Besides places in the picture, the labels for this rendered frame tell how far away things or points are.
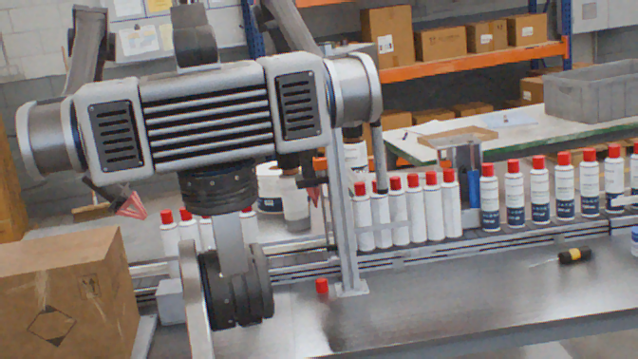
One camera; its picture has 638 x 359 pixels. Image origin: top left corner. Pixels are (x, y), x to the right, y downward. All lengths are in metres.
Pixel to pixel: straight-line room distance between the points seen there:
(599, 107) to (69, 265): 2.75
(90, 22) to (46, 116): 0.49
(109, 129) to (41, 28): 5.15
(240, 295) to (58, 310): 0.57
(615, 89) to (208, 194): 2.82
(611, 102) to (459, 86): 3.31
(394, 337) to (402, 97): 5.11
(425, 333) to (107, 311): 0.73
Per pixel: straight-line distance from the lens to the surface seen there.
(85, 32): 1.54
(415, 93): 6.62
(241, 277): 1.16
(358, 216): 1.90
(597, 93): 3.59
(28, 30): 6.23
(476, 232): 2.02
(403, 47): 5.71
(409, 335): 1.59
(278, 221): 2.28
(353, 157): 2.45
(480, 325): 1.62
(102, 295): 1.58
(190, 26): 1.12
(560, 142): 3.48
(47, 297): 1.60
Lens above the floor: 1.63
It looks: 16 degrees down
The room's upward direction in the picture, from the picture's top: 8 degrees counter-clockwise
